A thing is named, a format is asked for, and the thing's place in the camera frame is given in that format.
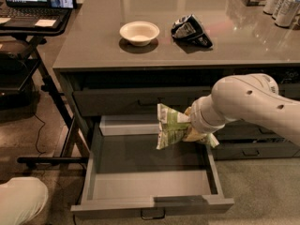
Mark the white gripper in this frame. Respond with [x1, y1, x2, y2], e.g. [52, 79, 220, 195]
[183, 96, 228, 143]

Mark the green jalapeno chip bag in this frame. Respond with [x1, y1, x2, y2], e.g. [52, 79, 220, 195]
[157, 103, 219, 150]

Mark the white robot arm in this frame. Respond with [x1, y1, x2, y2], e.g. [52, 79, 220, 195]
[189, 73, 300, 145]

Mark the grey bottom right drawer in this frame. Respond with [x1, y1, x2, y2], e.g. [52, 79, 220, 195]
[211, 141, 300, 160]

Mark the grey middle right drawer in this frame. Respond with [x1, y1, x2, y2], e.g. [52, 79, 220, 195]
[215, 121, 279, 140]

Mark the open grey middle drawer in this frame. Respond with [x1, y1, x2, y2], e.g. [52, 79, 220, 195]
[71, 125, 234, 220]

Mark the black crumpled chip bag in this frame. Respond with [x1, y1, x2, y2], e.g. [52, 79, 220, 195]
[171, 14, 213, 48]

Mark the grey top left drawer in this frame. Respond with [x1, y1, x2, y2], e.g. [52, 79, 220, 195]
[73, 86, 212, 117]

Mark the grey top right drawer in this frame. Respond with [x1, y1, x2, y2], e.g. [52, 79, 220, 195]
[276, 67, 300, 100]

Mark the white can middle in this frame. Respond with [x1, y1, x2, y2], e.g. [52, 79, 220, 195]
[272, 0, 298, 21]

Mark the white paper bowl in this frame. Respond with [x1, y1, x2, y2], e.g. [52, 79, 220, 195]
[119, 22, 160, 46]

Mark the white can right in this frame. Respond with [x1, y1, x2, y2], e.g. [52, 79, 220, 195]
[275, 0, 300, 27]

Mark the black laptop stand cart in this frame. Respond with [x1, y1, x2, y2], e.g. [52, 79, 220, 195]
[0, 11, 88, 168]

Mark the black smartphone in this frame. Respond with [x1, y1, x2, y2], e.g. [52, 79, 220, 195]
[47, 0, 77, 9]

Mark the black laptop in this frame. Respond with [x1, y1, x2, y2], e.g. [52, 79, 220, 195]
[0, 0, 70, 31]

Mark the black cable on floor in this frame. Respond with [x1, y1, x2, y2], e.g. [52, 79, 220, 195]
[32, 111, 47, 157]

